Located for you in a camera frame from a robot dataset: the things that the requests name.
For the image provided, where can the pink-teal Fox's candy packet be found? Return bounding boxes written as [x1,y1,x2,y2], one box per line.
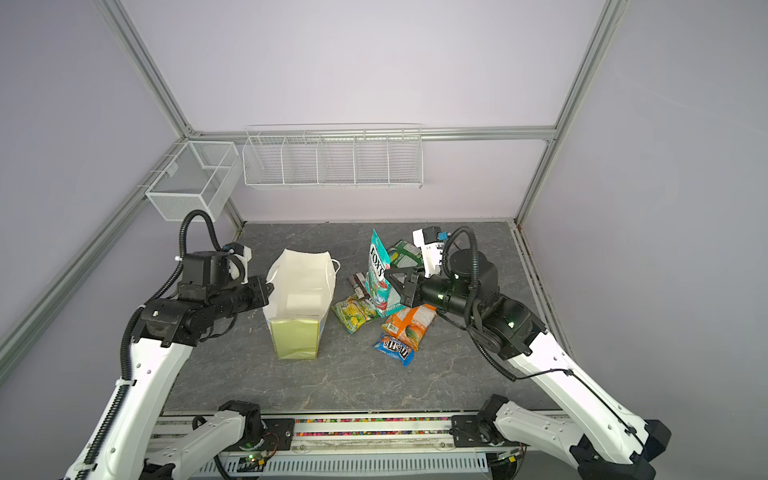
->
[366,230,405,317]

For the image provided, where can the blue M&M's packet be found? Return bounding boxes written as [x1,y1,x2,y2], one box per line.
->
[373,334,415,367]

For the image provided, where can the white and green paper bag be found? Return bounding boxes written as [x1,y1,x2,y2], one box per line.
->
[263,249,340,360]

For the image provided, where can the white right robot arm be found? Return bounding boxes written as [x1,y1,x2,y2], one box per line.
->
[374,226,671,479]

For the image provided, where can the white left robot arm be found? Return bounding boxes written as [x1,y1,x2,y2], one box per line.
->
[65,210,274,479]

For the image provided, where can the green Fox's candy packet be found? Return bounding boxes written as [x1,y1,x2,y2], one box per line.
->
[387,239,423,268]

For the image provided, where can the orange Fox's candy packet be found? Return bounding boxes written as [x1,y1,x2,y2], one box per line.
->
[382,305,437,351]

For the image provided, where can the yellow-green Fox's candy packet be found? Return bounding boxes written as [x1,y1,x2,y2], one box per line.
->
[331,295,380,334]

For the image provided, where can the small white mesh basket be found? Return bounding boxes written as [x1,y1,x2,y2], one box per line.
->
[145,140,243,222]

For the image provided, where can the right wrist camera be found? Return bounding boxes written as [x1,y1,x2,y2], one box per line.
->
[412,226,449,278]

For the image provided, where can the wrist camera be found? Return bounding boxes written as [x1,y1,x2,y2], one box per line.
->
[222,242,252,284]
[412,226,449,278]

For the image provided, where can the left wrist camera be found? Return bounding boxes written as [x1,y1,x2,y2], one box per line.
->
[222,242,252,284]

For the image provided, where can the long white wire shelf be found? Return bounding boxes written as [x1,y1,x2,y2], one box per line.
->
[241,123,424,188]

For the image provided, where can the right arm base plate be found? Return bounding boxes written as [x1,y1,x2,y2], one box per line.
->
[449,414,498,448]

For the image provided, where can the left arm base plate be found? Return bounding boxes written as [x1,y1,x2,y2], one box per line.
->
[237,417,296,453]

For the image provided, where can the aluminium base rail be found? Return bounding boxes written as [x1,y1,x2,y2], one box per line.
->
[149,409,625,458]

